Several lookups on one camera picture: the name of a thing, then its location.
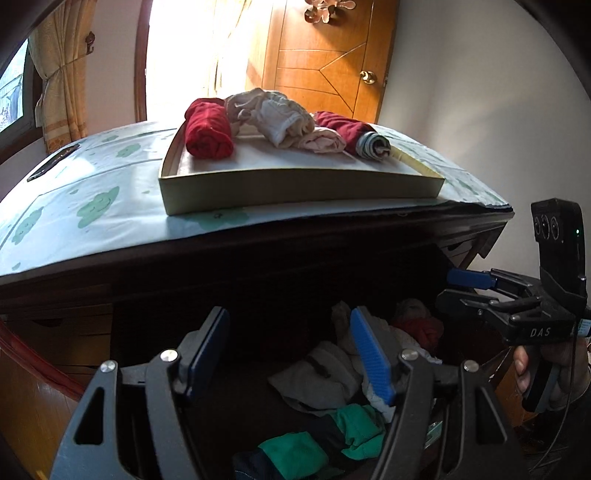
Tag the dark red underwear grey waistband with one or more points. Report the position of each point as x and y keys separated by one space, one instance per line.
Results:
x=341 y=125

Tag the shallow cardboard tray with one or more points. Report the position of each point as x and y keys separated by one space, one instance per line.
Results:
x=300 y=189

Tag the curtain hook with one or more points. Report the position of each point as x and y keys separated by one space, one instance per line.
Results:
x=90 y=44

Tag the yellow curtain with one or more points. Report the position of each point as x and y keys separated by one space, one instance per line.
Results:
x=64 y=92

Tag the window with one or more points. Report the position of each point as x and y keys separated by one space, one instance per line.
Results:
x=14 y=92

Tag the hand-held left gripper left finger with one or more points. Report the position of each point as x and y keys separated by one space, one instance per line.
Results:
x=210 y=350

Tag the red strip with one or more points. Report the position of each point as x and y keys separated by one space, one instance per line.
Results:
x=18 y=341

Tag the gold door ornament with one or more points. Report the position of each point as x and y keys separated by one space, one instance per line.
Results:
x=330 y=10

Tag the cream ribbed underwear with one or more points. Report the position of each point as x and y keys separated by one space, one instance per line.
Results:
x=281 y=122

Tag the green flat box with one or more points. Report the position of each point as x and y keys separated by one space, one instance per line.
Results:
x=433 y=431

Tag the person's right hand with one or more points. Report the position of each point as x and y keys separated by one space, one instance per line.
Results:
x=521 y=369

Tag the pink underwear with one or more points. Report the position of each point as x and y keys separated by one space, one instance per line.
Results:
x=323 y=141

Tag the wooden door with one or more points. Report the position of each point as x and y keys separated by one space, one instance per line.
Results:
x=314 y=55

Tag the black phone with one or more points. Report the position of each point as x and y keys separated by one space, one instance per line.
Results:
x=51 y=164

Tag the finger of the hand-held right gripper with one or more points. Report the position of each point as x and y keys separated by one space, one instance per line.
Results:
x=461 y=302
x=468 y=278

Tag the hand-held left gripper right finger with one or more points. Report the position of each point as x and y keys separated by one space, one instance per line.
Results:
x=371 y=360

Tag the brass door knob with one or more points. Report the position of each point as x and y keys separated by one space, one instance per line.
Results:
x=368 y=76

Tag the sheer tied curtain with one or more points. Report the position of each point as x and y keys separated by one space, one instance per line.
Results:
x=226 y=55

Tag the dark wooden drawer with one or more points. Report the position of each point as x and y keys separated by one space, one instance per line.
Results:
x=258 y=300

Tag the white underwear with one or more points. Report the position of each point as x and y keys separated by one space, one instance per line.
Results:
x=344 y=323

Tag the green black striped underwear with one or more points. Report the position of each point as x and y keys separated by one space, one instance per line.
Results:
x=355 y=424

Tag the cloud print tablecloth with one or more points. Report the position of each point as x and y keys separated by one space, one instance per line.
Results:
x=92 y=207

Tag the bright red knit underwear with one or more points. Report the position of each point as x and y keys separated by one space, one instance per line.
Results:
x=422 y=330

